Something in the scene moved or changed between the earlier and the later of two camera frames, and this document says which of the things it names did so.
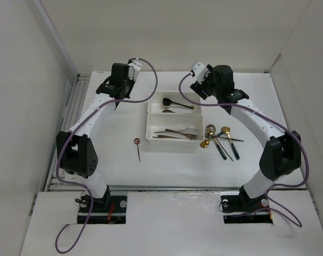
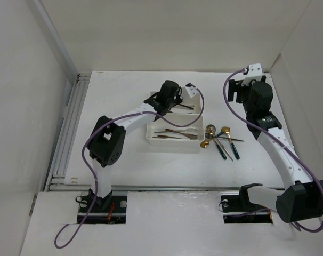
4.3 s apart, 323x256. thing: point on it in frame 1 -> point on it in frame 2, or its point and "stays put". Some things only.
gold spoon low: x=204 y=143 stays put
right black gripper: x=200 y=87 -> x=235 y=86
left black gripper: x=132 y=82 -> x=178 y=94
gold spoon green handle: x=226 y=129 stays put
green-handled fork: x=208 y=136 stays put
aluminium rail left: x=56 y=181 stays put
